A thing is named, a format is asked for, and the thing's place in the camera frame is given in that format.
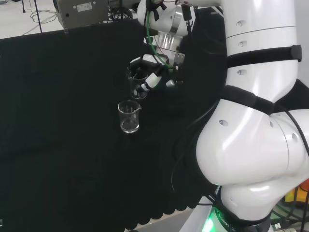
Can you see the black robot hand white plates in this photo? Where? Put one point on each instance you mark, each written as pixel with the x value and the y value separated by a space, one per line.
pixel 152 81

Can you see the clear glass beaker printed scale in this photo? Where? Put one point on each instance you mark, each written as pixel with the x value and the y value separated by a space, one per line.
pixel 137 95

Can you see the clear glass beaker with spout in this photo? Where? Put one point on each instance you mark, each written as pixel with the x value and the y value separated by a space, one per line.
pixel 129 125

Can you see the grey metal box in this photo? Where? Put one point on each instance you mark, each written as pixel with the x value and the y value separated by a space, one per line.
pixel 79 12

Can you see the black bench cloth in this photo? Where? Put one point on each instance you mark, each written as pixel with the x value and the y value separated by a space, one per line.
pixel 60 120

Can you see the dark thin pole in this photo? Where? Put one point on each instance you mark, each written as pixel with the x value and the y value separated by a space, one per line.
pixel 38 14

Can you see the black tripod leg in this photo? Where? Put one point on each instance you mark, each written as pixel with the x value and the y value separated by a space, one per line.
pixel 23 6

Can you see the yellow stop button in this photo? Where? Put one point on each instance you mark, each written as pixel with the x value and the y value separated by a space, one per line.
pixel 297 195

